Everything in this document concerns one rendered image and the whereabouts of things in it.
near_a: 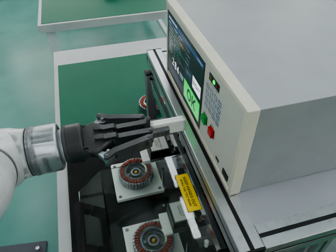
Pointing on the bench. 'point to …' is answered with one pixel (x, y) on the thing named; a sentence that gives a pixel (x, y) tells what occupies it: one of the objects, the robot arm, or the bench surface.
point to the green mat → (102, 88)
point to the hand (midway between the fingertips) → (168, 125)
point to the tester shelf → (308, 194)
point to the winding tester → (263, 86)
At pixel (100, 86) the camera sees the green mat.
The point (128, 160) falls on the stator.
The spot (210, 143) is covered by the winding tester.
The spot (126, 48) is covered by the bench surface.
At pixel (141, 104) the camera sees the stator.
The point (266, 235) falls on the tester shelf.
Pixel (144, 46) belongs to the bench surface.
